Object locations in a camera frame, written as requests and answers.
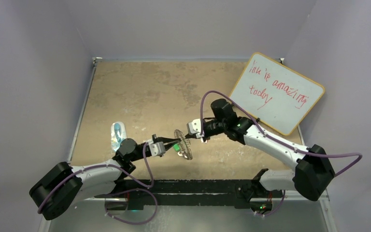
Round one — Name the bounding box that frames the silver disc with keyrings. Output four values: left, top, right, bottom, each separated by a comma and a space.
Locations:
174, 129, 193, 160

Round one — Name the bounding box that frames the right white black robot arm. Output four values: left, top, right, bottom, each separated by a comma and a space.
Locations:
186, 99, 335, 201

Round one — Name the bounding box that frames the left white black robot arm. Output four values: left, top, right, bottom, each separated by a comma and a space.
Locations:
29, 135, 181, 220

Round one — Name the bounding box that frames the whiteboard with red writing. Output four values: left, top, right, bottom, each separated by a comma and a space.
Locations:
229, 52, 325, 135

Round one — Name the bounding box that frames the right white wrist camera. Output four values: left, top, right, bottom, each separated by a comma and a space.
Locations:
186, 118, 202, 133

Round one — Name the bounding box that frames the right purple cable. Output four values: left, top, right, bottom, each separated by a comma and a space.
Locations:
200, 90, 363, 217

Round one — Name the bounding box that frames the purple cable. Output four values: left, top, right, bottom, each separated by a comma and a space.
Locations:
200, 90, 363, 217
37, 142, 159, 225

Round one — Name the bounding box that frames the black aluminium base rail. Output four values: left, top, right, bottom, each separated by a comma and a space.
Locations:
98, 179, 283, 210

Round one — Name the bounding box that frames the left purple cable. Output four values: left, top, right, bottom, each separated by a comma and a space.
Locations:
37, 142, 159, 225

